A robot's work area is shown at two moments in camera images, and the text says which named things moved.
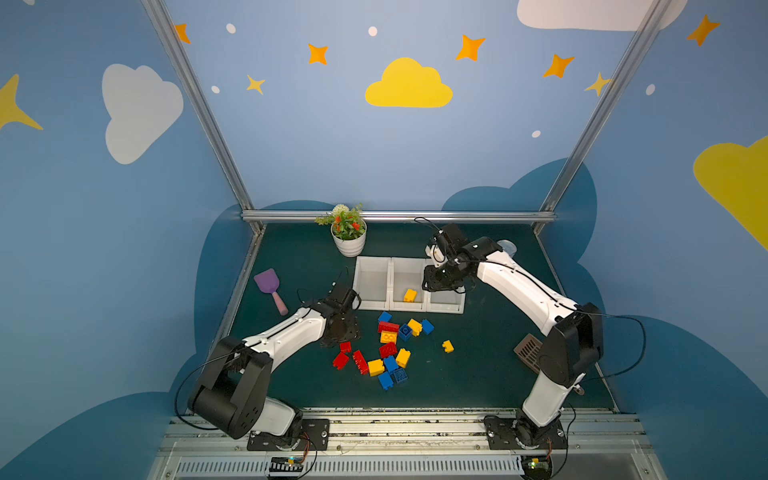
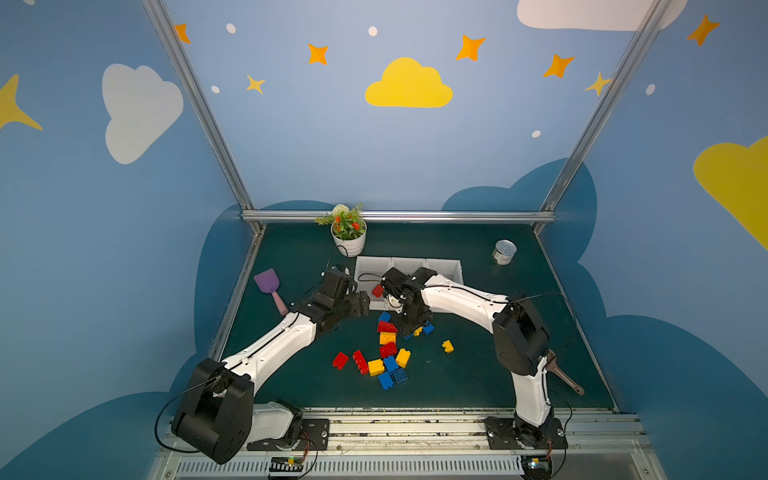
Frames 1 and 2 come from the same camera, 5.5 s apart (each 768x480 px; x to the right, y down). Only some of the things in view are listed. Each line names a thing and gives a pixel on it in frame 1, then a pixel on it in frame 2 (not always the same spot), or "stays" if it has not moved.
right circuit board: (536, 467) stays
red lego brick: (388, 326) stays
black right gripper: (441, 279) -> (411, 311)
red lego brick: (340, 361) stays
